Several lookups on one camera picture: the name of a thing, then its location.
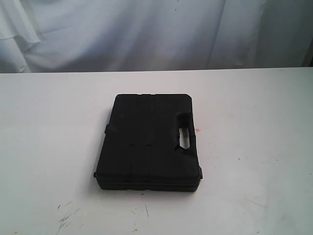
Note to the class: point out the black plastic carry case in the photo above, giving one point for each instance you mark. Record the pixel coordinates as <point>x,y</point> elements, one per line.
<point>150,144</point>

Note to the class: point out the white backdrop curtain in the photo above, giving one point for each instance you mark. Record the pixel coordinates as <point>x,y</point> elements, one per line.
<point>154,35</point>

